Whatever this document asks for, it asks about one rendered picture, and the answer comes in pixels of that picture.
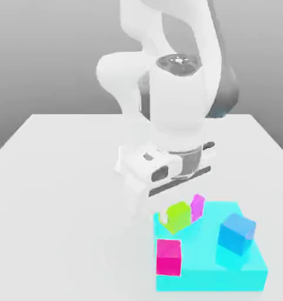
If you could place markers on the small blue cube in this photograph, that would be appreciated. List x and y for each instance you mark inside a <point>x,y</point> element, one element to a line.
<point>234,236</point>

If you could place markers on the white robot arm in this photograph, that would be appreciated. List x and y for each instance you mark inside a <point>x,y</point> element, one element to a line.
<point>176,98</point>

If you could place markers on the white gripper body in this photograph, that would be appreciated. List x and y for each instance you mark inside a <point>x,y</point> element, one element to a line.
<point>176,191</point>

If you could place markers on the small purple cube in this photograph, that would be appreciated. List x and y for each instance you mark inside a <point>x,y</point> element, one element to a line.
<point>197,208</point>

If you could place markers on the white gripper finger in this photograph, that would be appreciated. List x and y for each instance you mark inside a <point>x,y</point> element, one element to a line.
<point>163,218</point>

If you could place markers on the large cyan box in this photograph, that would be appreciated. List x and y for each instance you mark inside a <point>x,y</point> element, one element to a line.
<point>202,265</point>

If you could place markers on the small pink cube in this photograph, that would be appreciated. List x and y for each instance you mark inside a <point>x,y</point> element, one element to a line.
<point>168,258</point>

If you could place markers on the small green cube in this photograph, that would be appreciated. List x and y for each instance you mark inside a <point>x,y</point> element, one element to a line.
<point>178,217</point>

